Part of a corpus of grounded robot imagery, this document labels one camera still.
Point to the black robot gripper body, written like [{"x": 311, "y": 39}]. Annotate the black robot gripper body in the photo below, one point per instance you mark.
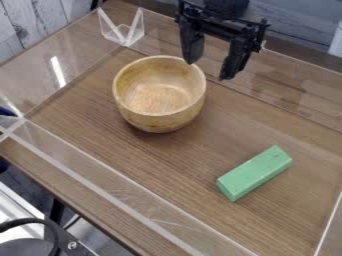
[{"x": 224, "y": 19}]

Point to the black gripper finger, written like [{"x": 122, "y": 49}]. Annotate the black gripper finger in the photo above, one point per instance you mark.
[
  {"x": 191, "y": 40},
  {"x": 237, "y": 59}
]

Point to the green rectangular block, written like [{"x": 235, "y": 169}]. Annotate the green rectangular block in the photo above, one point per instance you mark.
[{"x": 251, "y": 174}]

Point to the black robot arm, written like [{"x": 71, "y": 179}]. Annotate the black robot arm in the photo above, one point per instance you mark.
[{"x": 220, "y": 18}]

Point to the light wooden bowl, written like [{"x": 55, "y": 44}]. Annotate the light wooden bowl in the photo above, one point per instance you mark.
[{"x": 159, "y": 93}]

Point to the black table leg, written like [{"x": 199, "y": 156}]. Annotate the black table leg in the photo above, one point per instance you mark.
[{"x": 56, "y": 211}]

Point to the clear acrylic tray enclosure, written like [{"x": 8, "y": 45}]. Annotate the clear acrylic tray enclosure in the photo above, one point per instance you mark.
[{"x": 146, "y": 186}]

